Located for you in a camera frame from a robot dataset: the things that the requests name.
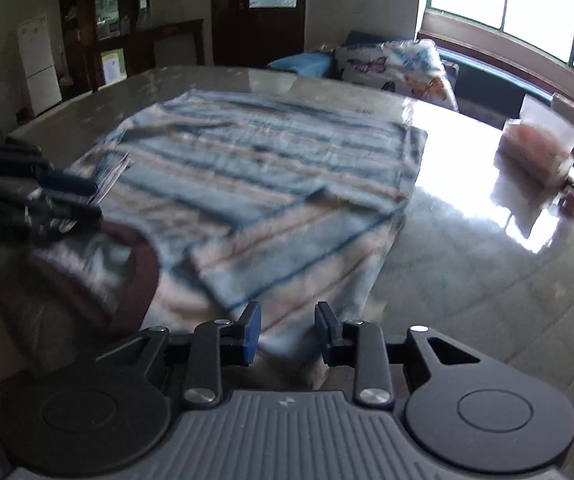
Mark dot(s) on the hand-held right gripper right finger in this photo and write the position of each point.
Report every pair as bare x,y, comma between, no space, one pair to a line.
323,335

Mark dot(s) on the pink tissue pack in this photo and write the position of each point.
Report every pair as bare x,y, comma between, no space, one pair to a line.
537,142

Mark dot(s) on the dark sofa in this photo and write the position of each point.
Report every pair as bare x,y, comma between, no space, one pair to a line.
492,90

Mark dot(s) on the dark wooden door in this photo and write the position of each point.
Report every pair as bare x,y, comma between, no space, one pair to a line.
261,20

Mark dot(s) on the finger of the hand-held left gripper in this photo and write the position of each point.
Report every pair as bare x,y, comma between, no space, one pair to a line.
69,213
68,184

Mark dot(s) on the dark wooden cabinet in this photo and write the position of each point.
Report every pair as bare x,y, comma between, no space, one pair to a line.
81,25

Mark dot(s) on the white refrigerator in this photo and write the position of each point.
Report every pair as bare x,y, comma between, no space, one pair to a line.
40,64

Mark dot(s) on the blue cushion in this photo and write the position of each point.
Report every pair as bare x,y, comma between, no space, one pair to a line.
301,64

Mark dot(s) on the dark wooden side table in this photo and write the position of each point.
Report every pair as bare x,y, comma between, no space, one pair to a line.
167,45

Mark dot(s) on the blue striped towel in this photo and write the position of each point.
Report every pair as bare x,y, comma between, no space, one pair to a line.
262,175

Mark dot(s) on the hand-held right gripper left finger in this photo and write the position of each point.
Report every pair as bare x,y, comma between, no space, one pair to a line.
250,334

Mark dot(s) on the butterfly print pillow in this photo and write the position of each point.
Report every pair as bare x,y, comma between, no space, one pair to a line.
397,67

